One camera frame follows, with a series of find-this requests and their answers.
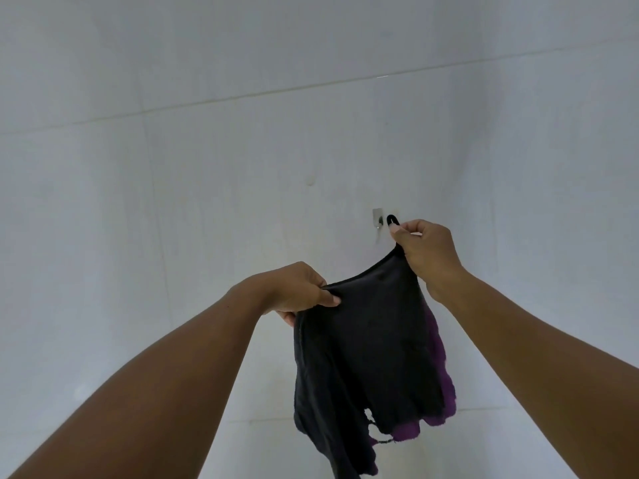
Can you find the person's right hand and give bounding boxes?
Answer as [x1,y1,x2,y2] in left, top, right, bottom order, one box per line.
[388,219,470,305]

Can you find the person's left hand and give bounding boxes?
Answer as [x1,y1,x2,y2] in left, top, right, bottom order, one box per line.
[227,261,342,327]

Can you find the purple and black cloth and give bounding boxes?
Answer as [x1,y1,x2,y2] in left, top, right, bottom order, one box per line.
[293,214,458,479]

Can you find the person's left forearm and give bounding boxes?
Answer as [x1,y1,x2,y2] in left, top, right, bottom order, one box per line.
[9,289,270,479]

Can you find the person's right forearm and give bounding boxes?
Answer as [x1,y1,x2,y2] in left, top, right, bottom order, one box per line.
[429,271,639,479]

